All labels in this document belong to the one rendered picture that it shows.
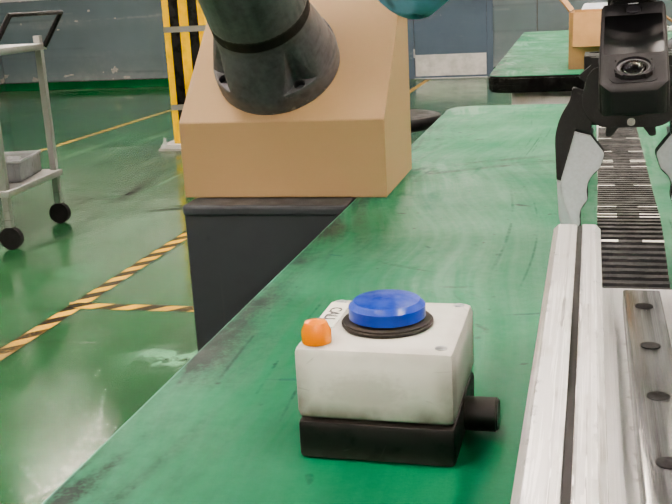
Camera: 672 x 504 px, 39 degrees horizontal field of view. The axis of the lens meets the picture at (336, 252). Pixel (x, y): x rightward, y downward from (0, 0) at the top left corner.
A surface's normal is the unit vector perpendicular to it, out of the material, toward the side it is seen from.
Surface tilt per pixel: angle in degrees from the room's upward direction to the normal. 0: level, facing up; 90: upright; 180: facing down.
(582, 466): 0
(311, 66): 100
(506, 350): 0
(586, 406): 0
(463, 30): 90
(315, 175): 90
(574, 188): 90
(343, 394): 90
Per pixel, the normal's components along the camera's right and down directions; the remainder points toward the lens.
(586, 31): -0.27, -0.11
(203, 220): -0.24, 0.26
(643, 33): -0.21, -0.73
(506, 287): -0.05, -0.97
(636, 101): -0.22, 0.68
